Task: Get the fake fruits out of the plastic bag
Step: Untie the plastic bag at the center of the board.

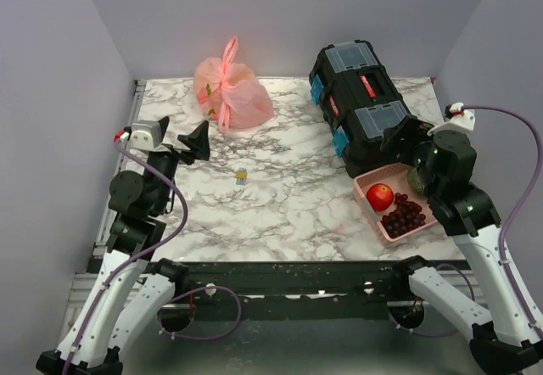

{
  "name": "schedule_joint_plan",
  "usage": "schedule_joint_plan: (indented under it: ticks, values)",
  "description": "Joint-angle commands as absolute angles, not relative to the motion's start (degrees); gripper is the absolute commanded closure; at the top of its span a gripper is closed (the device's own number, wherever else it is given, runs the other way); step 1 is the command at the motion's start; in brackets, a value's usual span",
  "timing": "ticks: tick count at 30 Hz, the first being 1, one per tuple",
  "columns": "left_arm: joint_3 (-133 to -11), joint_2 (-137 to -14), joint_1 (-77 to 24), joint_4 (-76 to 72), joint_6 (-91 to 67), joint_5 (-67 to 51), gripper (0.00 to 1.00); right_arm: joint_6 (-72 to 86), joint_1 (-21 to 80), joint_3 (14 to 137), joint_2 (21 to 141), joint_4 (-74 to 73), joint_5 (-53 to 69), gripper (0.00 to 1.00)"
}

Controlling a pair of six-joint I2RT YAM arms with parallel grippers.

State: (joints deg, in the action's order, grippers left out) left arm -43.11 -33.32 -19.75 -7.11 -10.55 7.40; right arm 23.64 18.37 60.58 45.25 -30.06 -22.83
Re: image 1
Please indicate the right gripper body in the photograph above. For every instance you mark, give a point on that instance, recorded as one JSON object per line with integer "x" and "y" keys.
{"x": 417, "y": 151}

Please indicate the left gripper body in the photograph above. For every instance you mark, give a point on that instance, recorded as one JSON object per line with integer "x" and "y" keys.
{"x": 165, "y": 163}

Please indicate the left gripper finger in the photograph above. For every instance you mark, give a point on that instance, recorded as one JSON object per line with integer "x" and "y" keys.
{"x": 197, "y": 143}
{"x": 161, "y": 129}

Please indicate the pink plastic bag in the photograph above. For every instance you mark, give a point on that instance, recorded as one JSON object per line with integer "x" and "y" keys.
{"x": 230, "y": 93}

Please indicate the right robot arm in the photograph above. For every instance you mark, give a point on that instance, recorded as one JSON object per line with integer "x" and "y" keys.
{"x": 505, "y": 335}

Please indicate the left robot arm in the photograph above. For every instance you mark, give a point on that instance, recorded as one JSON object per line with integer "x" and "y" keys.
{"x": 112, "y": 318}

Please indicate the green fake melon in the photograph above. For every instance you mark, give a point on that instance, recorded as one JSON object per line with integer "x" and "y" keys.
{"x": 414, "y": 181}

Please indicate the red fake apple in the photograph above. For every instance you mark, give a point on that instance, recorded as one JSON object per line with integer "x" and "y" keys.
{"x": 380, "y": 196}

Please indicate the dark red fake grapes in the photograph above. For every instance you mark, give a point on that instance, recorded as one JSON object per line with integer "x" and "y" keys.
{"x": 406, "y": 217}

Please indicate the pink plastic basket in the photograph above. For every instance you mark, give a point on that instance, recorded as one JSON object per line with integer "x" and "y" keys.
{"x": 396, "y": 177}

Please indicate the small yellow grey clip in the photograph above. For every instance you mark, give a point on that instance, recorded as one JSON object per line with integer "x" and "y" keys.
{"x": 241, "y": 176}

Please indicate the black plastic toolbox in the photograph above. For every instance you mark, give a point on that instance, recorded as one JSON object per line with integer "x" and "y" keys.
{"x": 359, "y": 101}

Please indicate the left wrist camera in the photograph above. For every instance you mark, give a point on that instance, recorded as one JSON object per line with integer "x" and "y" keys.
{"x": 143, "y": 135}

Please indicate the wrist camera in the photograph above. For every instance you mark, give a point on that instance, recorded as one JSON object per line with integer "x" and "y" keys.
{"x": 143, "y": 135}
{"x": 459, "y": 119}

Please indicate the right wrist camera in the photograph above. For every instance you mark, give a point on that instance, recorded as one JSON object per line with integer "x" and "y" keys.
{"x": 459, "y": 119}

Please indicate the black mounting rail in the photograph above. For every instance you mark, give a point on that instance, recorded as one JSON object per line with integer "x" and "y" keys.
{"x": 280, "y": 291}

